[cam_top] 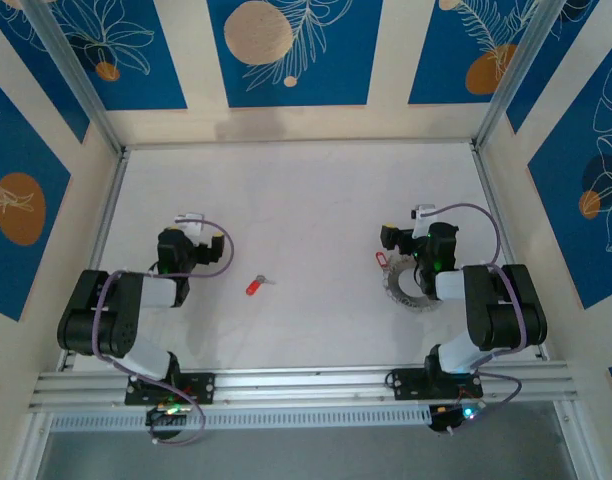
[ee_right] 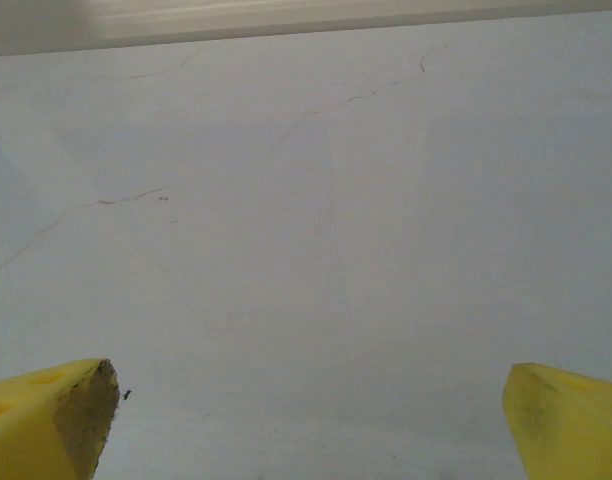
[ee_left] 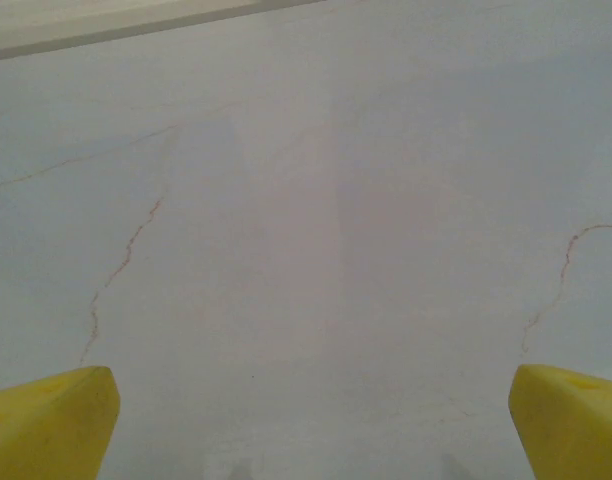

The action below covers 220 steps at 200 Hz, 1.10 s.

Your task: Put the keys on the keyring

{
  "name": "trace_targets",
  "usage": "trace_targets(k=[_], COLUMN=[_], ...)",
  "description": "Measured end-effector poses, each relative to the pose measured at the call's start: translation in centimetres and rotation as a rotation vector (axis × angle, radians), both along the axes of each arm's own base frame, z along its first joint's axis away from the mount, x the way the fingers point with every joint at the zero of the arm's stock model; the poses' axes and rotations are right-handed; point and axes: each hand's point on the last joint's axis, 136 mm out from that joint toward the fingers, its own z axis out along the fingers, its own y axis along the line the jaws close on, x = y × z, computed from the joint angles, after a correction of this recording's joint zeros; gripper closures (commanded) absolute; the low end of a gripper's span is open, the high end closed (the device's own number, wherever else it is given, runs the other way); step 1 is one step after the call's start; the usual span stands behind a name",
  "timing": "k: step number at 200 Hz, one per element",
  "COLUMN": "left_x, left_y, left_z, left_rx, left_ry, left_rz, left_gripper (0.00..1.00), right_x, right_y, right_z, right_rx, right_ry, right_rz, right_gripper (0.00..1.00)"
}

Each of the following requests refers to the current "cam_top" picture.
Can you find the silver keyring bunch loop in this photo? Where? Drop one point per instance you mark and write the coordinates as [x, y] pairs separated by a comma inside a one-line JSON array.
[[401, 295]]

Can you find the aluminium table side rail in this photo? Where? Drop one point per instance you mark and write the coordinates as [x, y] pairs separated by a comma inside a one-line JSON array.
[[496, 210], [103, 225]]

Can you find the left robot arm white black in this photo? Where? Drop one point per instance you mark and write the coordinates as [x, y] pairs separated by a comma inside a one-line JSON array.
[[111, 310]]

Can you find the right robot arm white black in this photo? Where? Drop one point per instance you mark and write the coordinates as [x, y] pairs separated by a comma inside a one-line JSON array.
[[506, 310]]

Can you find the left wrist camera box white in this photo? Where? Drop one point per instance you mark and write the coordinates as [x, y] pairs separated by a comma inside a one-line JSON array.
[[192, 227]]

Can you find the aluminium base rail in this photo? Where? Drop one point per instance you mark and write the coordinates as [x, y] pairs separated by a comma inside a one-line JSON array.
[[296, 385]]

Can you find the silver key with red tag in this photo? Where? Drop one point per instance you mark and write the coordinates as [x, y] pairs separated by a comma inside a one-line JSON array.
[[253, 288]]

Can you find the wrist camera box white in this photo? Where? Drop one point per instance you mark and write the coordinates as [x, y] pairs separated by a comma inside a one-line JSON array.
[[423, 217], [192, 227]]

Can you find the red key tag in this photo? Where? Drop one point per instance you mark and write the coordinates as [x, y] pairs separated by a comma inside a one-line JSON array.
[[381, 260]]

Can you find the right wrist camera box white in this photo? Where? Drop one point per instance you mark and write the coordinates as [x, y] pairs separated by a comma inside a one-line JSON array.
[[423, 217]]

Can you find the aluminium frame post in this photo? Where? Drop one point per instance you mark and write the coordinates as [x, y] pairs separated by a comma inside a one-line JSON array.
[[71, 75], [521, 75]]

